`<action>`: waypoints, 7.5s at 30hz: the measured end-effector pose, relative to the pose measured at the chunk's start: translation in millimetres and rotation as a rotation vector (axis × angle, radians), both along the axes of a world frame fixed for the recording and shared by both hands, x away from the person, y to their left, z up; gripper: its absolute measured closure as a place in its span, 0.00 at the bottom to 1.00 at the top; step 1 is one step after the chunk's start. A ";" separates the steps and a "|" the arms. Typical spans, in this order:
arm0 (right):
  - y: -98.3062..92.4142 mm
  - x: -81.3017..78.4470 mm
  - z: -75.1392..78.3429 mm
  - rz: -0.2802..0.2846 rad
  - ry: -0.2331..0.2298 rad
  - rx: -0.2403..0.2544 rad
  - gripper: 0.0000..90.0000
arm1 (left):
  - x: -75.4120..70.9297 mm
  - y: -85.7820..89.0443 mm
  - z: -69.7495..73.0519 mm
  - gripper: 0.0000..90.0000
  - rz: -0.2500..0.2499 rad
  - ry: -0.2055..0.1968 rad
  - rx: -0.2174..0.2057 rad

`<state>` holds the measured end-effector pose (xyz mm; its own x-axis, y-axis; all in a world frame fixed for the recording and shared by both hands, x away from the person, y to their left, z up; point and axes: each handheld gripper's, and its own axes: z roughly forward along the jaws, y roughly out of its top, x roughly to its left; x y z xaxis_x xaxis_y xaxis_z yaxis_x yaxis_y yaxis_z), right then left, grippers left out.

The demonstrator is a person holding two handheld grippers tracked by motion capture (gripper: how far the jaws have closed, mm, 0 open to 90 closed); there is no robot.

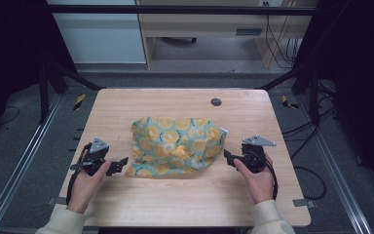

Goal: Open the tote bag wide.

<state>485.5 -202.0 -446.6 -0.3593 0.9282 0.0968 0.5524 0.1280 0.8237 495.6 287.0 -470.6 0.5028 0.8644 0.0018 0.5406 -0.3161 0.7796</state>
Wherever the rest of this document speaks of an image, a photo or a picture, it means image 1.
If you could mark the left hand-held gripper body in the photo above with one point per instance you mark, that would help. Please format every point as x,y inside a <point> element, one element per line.
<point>94,157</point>

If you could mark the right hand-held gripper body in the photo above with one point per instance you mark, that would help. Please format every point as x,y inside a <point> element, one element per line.
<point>254,159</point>

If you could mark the teal cloth with orange print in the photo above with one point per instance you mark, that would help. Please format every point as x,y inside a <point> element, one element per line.
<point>175,146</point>

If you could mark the person's right hand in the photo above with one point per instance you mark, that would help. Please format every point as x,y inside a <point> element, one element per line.
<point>259,185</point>

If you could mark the person's left hand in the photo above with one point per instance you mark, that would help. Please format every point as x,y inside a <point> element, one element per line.
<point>86,188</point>

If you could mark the grey tape tab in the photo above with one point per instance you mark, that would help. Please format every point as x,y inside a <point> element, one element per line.
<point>56,200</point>
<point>303,203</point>

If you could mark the yellow black striped tape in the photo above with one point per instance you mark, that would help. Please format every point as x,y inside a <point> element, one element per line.
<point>287,102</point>
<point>79,101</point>

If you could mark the white cabinet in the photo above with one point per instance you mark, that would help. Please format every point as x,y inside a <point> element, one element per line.
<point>100,35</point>

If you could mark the black curtain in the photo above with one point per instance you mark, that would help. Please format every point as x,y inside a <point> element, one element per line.
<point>360,81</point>
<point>9,65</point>

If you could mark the black metal crossbar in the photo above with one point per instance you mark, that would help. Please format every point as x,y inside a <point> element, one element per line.
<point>181,9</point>

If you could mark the aluminium floor rail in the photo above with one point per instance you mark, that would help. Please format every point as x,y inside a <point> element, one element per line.
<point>19,165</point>
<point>334,169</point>

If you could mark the black metal frame stand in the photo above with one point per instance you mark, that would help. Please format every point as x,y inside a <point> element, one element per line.
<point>45,91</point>
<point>305,81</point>

